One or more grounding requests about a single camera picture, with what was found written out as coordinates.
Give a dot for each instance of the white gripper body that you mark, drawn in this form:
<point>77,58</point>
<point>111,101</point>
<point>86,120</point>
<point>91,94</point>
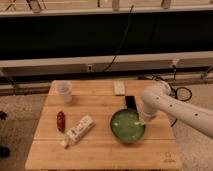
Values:
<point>144,118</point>

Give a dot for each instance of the green ceramic bowl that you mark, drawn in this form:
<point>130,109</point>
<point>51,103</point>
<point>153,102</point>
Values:
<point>126,126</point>

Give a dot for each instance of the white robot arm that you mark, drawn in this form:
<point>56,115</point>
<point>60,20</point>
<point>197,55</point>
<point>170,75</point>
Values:
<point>157,97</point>

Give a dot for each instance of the white rectangular block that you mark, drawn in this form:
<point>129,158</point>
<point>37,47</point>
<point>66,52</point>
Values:
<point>119,88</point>

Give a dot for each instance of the white tube with cap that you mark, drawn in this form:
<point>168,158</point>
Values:
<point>76,133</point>

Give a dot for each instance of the clear plastic cup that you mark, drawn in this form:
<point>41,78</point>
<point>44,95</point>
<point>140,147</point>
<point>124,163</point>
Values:
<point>64,90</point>

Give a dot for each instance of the metal rail frame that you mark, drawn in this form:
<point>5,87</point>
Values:
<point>33,67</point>

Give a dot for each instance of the white wall socket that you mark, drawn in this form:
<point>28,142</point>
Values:
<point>90,68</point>

